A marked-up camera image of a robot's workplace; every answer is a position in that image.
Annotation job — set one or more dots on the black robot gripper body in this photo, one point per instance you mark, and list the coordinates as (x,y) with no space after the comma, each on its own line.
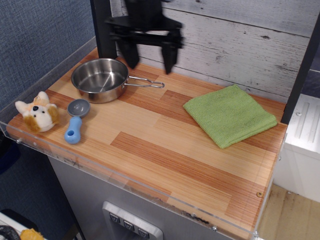
(145,24)

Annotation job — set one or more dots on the grey cabinet with buttons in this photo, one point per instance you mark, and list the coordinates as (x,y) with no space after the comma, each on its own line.
(106,209)

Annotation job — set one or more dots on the dark vertical frame post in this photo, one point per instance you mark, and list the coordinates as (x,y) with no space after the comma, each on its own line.
(101,11)

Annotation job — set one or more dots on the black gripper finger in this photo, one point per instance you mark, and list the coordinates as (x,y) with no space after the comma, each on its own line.
(130,53)
(170,56)

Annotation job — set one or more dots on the plush dog head toy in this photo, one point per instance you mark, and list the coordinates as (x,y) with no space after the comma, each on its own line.
(40,115)

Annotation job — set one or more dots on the clear acrylic table guard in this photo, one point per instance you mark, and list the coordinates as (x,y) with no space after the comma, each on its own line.
(148,138)

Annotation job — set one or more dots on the blue grey toy spoon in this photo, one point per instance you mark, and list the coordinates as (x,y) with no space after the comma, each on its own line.
(77,109)

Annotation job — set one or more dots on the green towel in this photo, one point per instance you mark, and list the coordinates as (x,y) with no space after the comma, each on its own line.
(229,115)

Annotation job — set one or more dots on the stainless steel pan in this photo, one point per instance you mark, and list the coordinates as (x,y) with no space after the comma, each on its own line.
(104,80)

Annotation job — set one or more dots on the yellow object at corner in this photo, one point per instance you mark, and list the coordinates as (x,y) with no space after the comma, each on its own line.
(31,234)

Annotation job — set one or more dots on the white side cabinet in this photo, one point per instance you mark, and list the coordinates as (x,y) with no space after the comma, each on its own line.
(298,167)

